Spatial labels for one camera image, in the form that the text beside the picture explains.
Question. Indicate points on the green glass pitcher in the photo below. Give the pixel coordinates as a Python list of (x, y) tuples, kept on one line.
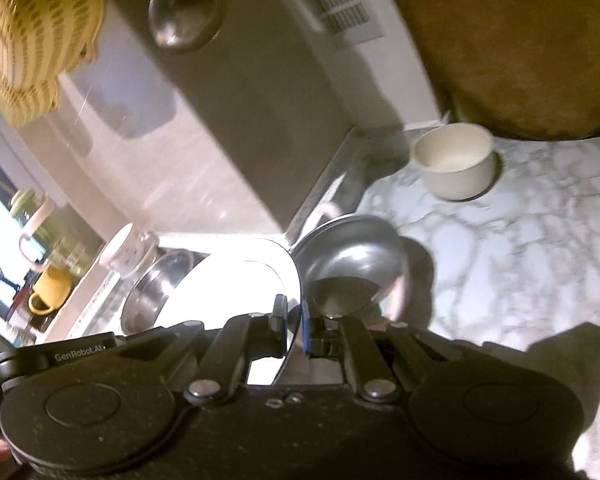
[(53, 235)]

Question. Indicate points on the pink pot steel insert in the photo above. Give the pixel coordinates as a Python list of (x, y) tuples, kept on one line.
[(351, 264)]

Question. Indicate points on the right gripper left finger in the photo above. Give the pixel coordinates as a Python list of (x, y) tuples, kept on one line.
[(245, 338)]

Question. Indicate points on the white floral ceramic bowl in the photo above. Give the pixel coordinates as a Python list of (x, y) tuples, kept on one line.
[(126, 250)]

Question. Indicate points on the right yellow hanging colander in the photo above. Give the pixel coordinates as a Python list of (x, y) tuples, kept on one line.
[(39, 41)]

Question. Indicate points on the yellow ceramic mug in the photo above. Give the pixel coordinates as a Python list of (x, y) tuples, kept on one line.
[(50, 291)]

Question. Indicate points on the large stainless steel bowl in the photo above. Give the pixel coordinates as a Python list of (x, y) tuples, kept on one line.
[(150, 292)]

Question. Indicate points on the hanging steel ladle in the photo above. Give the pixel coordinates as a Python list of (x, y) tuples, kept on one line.
[(184, 25)]

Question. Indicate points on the metal wall vent grille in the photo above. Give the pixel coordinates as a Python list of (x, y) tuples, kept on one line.
[(348, 22)]

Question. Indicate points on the cream round bowl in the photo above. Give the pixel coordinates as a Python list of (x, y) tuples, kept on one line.
[(456, 161)]

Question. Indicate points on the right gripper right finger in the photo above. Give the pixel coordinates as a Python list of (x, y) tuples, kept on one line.
[(346, 339)]

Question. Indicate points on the round wooden cutting board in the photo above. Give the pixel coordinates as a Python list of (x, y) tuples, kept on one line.
[(527, 69)]

